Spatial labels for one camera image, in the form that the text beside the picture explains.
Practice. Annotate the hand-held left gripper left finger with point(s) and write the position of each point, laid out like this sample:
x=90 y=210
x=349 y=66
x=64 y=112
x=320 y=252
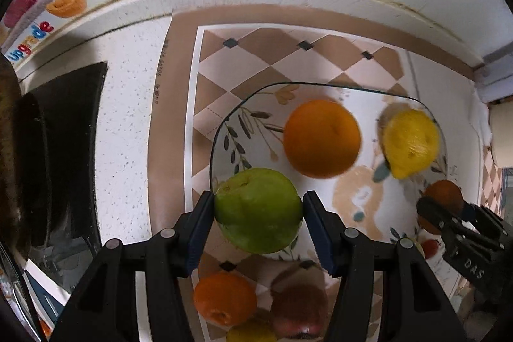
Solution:
x=199 y=234

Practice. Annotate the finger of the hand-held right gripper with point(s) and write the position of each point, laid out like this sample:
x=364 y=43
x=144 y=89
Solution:
x=479 y=216
x=435 y=216

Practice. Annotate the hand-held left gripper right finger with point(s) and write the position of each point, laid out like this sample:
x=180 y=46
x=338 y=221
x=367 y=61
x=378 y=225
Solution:
x=321 y=236

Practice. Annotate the small brownish orange fruit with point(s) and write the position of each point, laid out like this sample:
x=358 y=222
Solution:
x=443 y=193

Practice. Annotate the green apple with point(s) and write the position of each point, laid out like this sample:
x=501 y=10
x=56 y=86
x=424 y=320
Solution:
x=258 y=209

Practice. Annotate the floral glass plate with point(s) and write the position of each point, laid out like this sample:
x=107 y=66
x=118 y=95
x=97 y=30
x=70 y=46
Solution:
x=260 y=133

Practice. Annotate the small red fruit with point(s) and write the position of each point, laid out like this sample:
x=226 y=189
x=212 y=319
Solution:
x=429 y=249

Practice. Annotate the small orange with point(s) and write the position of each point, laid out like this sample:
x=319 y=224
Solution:
x=224 y=298

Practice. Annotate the red apple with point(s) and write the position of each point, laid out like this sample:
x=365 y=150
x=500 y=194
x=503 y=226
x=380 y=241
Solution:
x=298 y=310

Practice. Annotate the yellow lemon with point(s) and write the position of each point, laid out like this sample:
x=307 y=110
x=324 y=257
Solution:
x=411 y=141

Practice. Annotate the large orange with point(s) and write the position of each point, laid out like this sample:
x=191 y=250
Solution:
x=322 y=137

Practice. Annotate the yellow-green fruit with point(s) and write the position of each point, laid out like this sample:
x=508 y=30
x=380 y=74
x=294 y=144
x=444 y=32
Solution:
x=252 y=332

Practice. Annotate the black pan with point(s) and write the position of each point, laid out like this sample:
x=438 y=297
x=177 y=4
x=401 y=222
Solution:
x=68 y=149

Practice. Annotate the blue and white paper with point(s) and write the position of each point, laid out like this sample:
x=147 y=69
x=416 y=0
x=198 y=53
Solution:
x=44 y=294

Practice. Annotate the beige checkered table mat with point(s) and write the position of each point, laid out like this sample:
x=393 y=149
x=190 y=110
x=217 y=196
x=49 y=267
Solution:
x=224 y=57

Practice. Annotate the dark wok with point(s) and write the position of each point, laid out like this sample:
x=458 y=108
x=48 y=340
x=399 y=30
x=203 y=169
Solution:
x=10 y=149

